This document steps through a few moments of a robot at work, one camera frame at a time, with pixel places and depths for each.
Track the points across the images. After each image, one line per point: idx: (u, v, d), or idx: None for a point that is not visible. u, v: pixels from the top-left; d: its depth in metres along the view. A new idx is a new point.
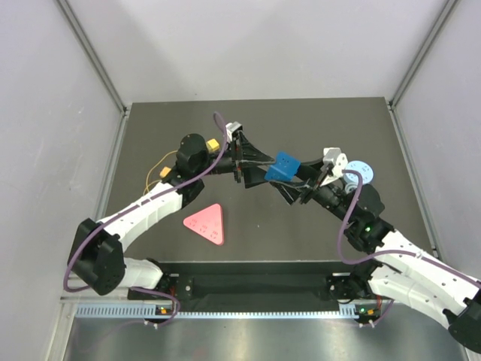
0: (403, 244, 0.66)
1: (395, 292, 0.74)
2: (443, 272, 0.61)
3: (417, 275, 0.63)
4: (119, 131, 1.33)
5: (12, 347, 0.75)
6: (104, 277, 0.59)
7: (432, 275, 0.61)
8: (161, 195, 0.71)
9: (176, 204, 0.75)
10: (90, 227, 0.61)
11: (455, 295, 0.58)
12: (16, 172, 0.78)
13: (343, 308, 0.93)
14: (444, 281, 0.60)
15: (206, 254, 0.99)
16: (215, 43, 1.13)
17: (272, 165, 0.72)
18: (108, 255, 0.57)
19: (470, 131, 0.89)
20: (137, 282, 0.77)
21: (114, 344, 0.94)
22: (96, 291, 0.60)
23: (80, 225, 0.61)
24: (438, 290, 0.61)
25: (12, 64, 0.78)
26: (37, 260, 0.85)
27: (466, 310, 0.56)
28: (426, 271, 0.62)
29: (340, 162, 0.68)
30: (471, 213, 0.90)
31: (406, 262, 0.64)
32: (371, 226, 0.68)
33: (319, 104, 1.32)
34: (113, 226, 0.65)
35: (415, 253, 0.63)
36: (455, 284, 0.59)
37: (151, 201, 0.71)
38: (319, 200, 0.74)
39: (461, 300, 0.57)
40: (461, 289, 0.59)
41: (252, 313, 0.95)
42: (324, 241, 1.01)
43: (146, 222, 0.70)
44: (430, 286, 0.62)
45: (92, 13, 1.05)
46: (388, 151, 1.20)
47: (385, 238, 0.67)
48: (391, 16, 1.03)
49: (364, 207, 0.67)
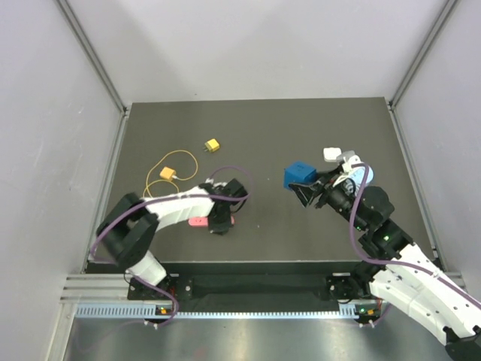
0: (420, 260, 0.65)
1: (397, 300, 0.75)
2: (457, 296, 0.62)
3: (428, 292, 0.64)
4: (119, 131, 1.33)
5: (11, 347, 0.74)
6: (130, 250, 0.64)
7: (446, 298, 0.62)
8: (198, 195, 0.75)
9: (204, 211, 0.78)
10: (132, 201, 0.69)
11: (464, 321, 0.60)
12: (16, 171, 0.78)
13: (343, 308, 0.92)
14: (457, 305, 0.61)
15: (205, 253, 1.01)
16: (216, 44, 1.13)
17: (288, 171, 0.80)
18: (144, 229, 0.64)
19: (470, 131, 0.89)
20: (142, 274, 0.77)
21: (113, 344, 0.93)
22: (117, 260, 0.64)
23: (125, 197, 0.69)
24: (447, 312, 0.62)
25: (11, 63, 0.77)
26: (37, 259, 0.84)
27: (476, 339, 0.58)
28: (440, 292, 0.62)
29: (352, 161, 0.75)
30: (470, 213, 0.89)
31: (423, 280, 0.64)
32: (389, 234, 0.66)
33: (320, 104, 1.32)
34: (152, 207, 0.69)
35: (433, 273, 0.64)
36: (467, 310, 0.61)
37: (188, 198, 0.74)
38: (331, 204, 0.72)
39: (470, 328, 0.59)
40: (472, 316, 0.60)
41: (253, 313, 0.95)
42: (323, 241, 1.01)
43: (179, 216, 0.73)
44: (439, 305, 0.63)
45: (91, 13, 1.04)
46: (387, 150, 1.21)
47: (403, 251, 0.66)
48: (391, 16, 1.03)
49: (371, 207, 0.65)
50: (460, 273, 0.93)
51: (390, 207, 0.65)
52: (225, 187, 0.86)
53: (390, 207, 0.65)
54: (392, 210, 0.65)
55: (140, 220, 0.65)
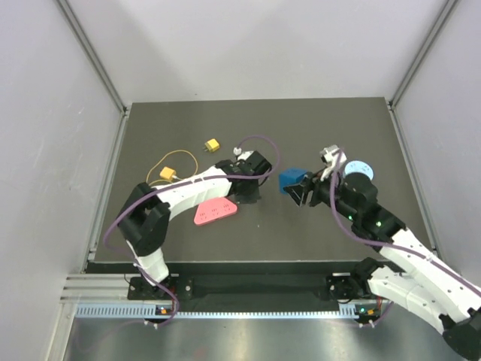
0: (413, 245, 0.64)
1: (394, 293, 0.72)
2: (451, 280, 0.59)
3: (421, 277, 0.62)
4: (119, 131, 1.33)
5: (11, 347, 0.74)
6: (146, 240, 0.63)
7: (439, 280, 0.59)
8: (212, 178, 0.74)
9: (223, 191, 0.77)
10: (145, 191, 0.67)
11: (458, 303, 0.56)
12: (16, 171, 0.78)
13: (343, 308, 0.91)
14: (450, 289, 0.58)
15: (207, 254, 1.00)
16: (216, 44, 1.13)
17: (283, 174, 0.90)
18: (158, 219, 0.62)
19: (470, 131, 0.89)
20: (149, 270, 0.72)
21: (114, 345, 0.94)
22: (137, 250, 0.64)
23: (137, 186, 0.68)
24: (442, 296, 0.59)
25: (11, 63, 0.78)
26: (36, 259, 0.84)
27: (470, 320, 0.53)
28: (431, 275, 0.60)
29: (333, 152, 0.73)
30: (470, 213, 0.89)
31: (414, 263, 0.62)
32: (381, 219, 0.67)
33: (320, 104, 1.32)
34: (166, 195, 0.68)
35: (425, 256, 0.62)
36: (461, 292, 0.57)
37: (202, 181, 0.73)
38: (322, 195, 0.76)
39: (464, 310, 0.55)
40: (466, 298, 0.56)
41: (253, 313, 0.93)
42: (323, 241, 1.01)
43: (195, 200, 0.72)
44: (433, 290, 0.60)
45: (92, 13, 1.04)
46: (387, 150, 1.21)
47: (395, 235, 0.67)
48: (391, 16, 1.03)
49: (353, 190, 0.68)
50: (460, 273, 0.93)
51: (373, 192, 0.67)
52: (246, 162, 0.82)
53: (372, 190, 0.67)
54: (375, 195, 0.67)
55: (154, 210, 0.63)
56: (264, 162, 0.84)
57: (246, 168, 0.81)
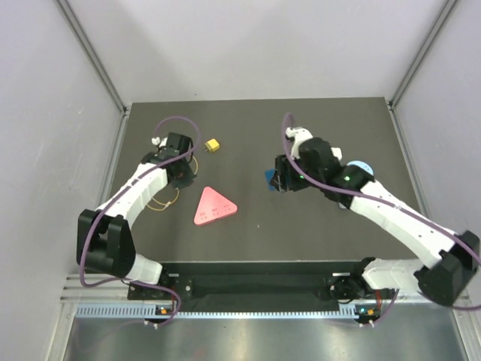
0: (382, 195, 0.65)
1: (381, 274, 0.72)
2: (422, 225, 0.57)
3: (393, 226, 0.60)
4: (119, 131, 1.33)
5: (11, 347, 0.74)
6: (119, 259, 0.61)
7: (409, 226, 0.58)
8: (147, 174, 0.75)
9: (162, 180, 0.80)
10: (90, 216, 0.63)
11: (428, 245, 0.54)
12: (16, 171, 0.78)
13: (343, 308, 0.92)
14: (421, 233, 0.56)
15: (206, 254, 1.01)
16: (215, 43, 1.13)
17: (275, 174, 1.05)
18: (118, 235, 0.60)
19: (470, 131, 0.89)
20: (141, 277, 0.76)
21: (113, 345, 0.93)
22: (116, 273, 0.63)
23: (80, 216, 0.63)
24: (412, 242, 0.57)
25: (11, 63, 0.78)
26: (36, 259, 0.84)
27: (440, 260, 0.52)
28: (400, 222, 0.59)
29: (299, 132, 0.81)
30: (471, 213, 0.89)
31: (383, 212, 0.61)
32: (348, 175, 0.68)
33: (320, 104, 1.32)
34: (112, 210, 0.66)
35: (394, 204, 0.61)
36: (432, 236, 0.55)
37: (139, 180, 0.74)
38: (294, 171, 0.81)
39: (436, 252, 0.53)
40: (437, 241, 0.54)
41: (253, 313, 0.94)
42: (323, 241, 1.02)
43: (141, 201, 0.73)
44: (406, 238, 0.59)
45: (91, 13, 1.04)
46: (387, 150, 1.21)
47: (365, 188, 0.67)
48: (391, 16, 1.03)
49: (307, 150, 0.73)
50: None
51: (325, 146, 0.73)
52: (168, 146, 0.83)
53: (324, 145, 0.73)
54: (328, 148, 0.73)
55: (110, 228, 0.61)
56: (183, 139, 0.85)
57: (170, 151, 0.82)
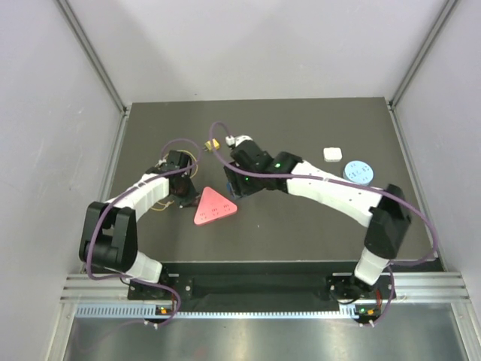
0: (312, 171, 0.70)
1: (363, 266, 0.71)
2: (349, 189, 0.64)
3: (328, 197, 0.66)
4: (119, 131, 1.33)
5: (12, 347, 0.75)
6: (125, 251, 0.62)
7: (340, 194, 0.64)
8: (153, 179, 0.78)
9: (164, 189, 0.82)
10: (98, 209, 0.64)
11: (360, 207, 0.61)
12: (16, 171, 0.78)
13: (343, 308, 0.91)
14: (351, 197, 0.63)
15: (206, 254, 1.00)
16: (215, 43, 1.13)
17: None
18: (126, 222, 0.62)
19: (470, 131, 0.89)
20: (143, 274, 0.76)
21: (114, 345, 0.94)
22: (119, 268, 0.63)
23: (89, 209, 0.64)
24: (347, 207, 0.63)
25: (12, 64, 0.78)
26: (36, 259, 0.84)
27: (370, 217, 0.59)
28: (332, 191, 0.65)
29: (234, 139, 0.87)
30: (470, 213, 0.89)
31: (316, 186, 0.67)
32: (279, 162, 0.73)
33: (320, 104, 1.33)
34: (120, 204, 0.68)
35: (323, 177, 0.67)
36: (361, 198, 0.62)
37: (146, 184, 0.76)
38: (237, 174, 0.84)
39: (367, 210, 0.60)
40: (365, 201, 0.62)
41: (253, 313, 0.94)
42: (324, 241, 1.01)
43: (145, 203, 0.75)
44: (341, 206, 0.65)
45: (91, 13, 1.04)
46: (387, 150, 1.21)
47: (295, 169, 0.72)
48: (391, 16, 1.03)
49: (238, 153, 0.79)
50: (460, 273, 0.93)
51: (251, 143, 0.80)
52: (169, 162, 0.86)
53: (249, 144, 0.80)
54: (253, 145, 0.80)
55: (119, 217, 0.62)
56: (183, 155, 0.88)
57: (170, 166, 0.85)
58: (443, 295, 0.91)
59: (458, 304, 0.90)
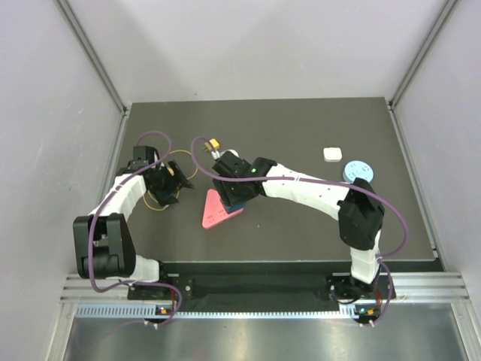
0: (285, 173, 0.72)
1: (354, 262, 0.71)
2: (319, 186, 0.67)
3: (301, 195, 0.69)
4: (119, 131, 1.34)
5: (12, 347, 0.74)
6: (124, 256, 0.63)
7: (310, 191, 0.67)
8: (129, 179, 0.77)
9: (141, 186, 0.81)
10: (84, 222, 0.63)
11: (330, 201, 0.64)
12: (16, 171, 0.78)
13: (343, 308, 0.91)
14: (321, 193, 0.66)
15: (205, 254, 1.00)
16: (214, 44, 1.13)
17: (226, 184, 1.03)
18: (118, 227, 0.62)
19: (470, 131, 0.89)
20: (143, 275, 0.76)
21: (114, 344, 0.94)
22: (125, 273, 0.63)
23: (75, 226, 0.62)
24: (319, 204, 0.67)
25: (12, 63, 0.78)
26: (36, 259, 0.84)
27: (338, 211, 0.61)
28: (304, 189, 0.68)
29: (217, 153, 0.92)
30: (470, 213, 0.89)
31: (289, 186, 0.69)
32: (254, 167, 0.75)
33: (319, 104, 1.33)
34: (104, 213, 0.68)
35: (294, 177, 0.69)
36: (330, 192, 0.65)
37: (122, 186, 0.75)
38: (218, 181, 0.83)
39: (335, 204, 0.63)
40: (334, 195, 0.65)
41: (253, 313, 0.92)
42: (323, 241, 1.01)
43: (126, 204, 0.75)
44: (313, 203, 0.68)
45: (91, 13, 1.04)
46: (387, 150, 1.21)
47: (270, 173, 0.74)
48: (391, 17, 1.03)
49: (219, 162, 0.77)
50: (460, 273, 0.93)
51: (227, 152, 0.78)
52: (137, 159, 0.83)
53: (225, 153, 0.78)
54: (229, 153, 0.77)
55: (109, 226, 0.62)
56: (147, 150, 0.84)
57: (139, 164, 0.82)
58: (443, 295, 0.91)
59: (458, 304, 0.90)
